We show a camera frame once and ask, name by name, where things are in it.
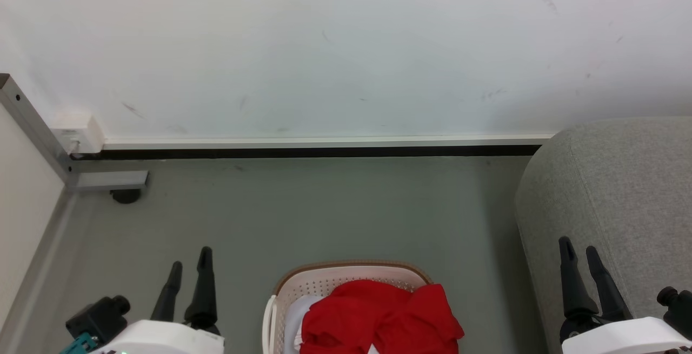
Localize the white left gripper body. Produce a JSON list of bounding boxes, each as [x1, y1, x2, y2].
[[89, 319, 225, 354]]

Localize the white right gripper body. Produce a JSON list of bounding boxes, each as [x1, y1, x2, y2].
[[559, 313, 692, 354]]

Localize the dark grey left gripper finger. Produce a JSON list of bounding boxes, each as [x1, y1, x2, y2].
[[184, 246, 221, 335], [151, 261, 183, 322]]

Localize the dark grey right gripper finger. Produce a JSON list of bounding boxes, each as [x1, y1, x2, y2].
[[558, 236, 600, 318], [585, 245, 634, 323]]

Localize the red and white garment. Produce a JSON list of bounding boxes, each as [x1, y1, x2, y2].
[[299, 280, 465, 354]]

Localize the grey fabric sofa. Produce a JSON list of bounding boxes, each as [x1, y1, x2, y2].
[[515, 116, 692, 354]]

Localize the pale white folded cloth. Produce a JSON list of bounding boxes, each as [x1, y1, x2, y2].
[[284, 295, 325, 352]]

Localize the white perforated laundry basket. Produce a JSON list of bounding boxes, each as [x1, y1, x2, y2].
[[262, 260, 436, 354]]

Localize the beige partition panel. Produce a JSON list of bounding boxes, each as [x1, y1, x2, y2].
[[0, 106, 66, 329]]

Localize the black baseboard strip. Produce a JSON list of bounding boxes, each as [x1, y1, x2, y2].
[[70, 145, 543, 161]]

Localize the white wall socket box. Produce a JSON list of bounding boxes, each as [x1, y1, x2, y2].
[[51, 113, 105, 155]]

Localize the white wall cable trunking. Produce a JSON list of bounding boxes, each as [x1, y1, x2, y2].
[[103, 134, 555, 150]]

